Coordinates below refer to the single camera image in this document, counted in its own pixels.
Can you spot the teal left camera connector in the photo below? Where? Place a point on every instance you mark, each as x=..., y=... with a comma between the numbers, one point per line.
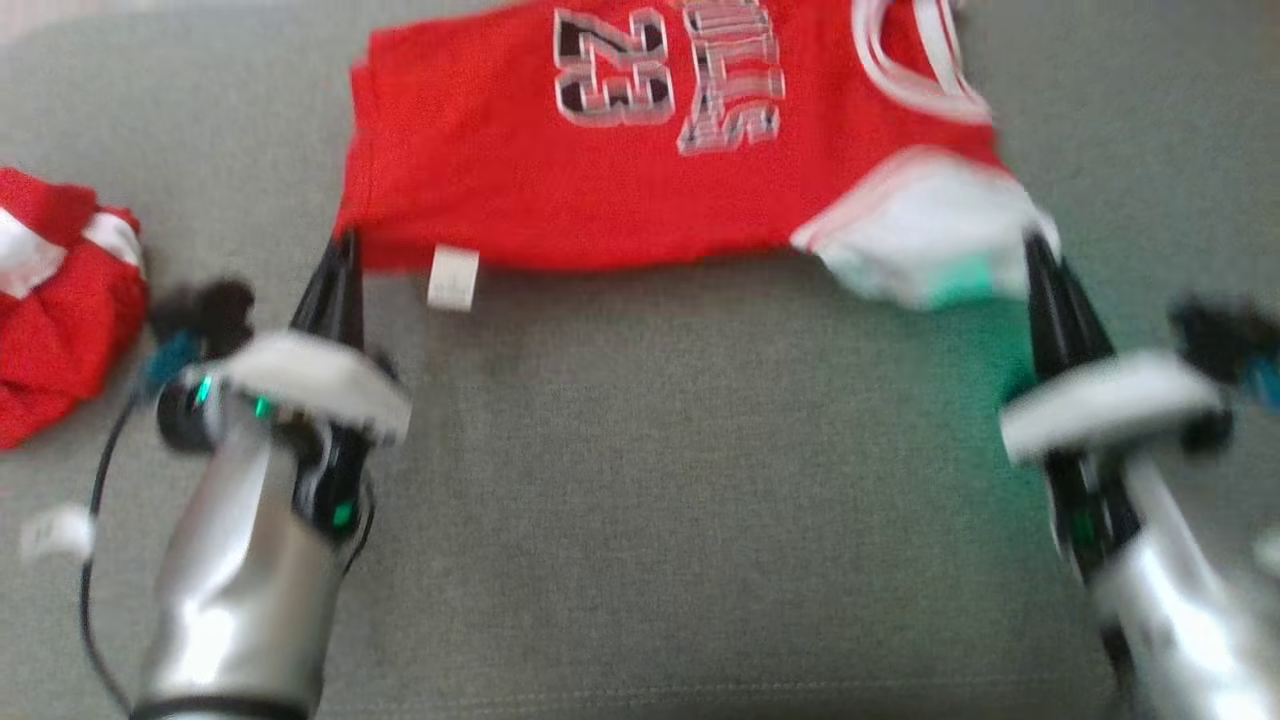
x=168, y=362

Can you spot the red basketball jersey number 23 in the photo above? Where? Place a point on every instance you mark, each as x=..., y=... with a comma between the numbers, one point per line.
x=480, y=170

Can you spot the teal camera connector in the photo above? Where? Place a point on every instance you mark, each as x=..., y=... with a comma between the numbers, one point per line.
x=168, y=362
x=1265, y=382

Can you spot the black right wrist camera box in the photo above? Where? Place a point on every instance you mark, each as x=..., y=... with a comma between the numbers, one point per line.
x=1220, y=335

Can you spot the teal right camera connector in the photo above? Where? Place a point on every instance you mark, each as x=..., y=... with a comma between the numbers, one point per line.
x=1265, y=382

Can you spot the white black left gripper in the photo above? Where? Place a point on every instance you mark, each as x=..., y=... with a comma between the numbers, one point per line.
x=320, y=385

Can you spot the red shorts with white band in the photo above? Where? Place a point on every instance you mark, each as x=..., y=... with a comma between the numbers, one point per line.
x=60, y=330

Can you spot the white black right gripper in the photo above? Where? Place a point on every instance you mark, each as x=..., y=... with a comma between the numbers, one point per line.
x=1110, y=405

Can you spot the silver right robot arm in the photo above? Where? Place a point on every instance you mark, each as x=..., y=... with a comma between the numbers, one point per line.
x=1190, y=640

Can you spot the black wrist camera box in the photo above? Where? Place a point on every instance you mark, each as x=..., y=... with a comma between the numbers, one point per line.
x=1220, y=335
x=210, y=310

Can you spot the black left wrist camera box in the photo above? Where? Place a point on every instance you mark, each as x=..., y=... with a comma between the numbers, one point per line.
x=210, y=310

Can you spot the large grey sofa seat cushion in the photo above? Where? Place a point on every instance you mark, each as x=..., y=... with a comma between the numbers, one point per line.
x=680, y=480

